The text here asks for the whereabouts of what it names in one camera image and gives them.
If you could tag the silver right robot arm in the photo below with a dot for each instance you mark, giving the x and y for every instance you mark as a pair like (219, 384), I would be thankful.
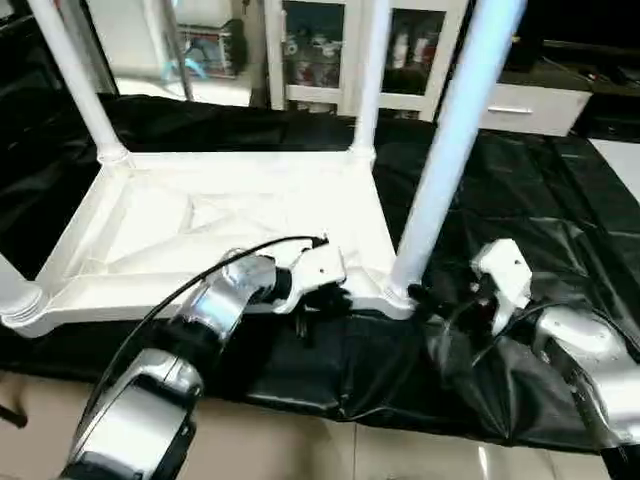
(585, 345)

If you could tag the teal storage box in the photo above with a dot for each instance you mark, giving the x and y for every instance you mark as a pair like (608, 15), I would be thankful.
(215, 50)

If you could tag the black work mat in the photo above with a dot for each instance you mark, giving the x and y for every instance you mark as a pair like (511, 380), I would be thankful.
(540, 200)

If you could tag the black box yellow label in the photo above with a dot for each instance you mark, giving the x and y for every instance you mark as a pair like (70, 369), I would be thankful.
(545, 40)

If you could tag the white glass-door cabinet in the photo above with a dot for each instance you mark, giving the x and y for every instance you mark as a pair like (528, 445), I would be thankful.
(310, 50)

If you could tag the white drawer unit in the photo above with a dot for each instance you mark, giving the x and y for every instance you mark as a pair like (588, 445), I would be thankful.
(530, 110)

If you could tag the white plastic table top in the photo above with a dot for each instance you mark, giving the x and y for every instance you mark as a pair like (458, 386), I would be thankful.
(200, 200)

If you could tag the black metal stand leg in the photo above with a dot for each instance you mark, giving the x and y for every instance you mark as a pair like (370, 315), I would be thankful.
(10, 413)

